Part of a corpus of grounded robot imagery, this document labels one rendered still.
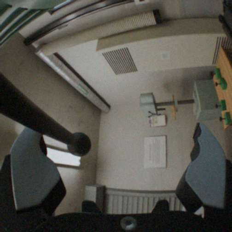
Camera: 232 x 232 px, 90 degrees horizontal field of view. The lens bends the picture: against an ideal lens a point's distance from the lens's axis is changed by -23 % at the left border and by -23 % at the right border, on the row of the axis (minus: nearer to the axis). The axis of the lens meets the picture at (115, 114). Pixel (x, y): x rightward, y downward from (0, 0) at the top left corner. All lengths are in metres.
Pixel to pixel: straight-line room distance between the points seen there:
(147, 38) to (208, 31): 0.62
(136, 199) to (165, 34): 2.69
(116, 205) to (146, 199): 0.62
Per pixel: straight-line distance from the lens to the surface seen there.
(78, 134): 0.20
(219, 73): 1.69
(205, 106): 2.14
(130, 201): 3.02
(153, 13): 1.46
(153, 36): 1.49
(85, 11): 1.56
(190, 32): 1.51
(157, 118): 3.05
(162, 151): 2.91
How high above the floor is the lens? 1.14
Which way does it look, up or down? 21 degrees up
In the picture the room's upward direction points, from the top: 95 degrees counter-clockwise
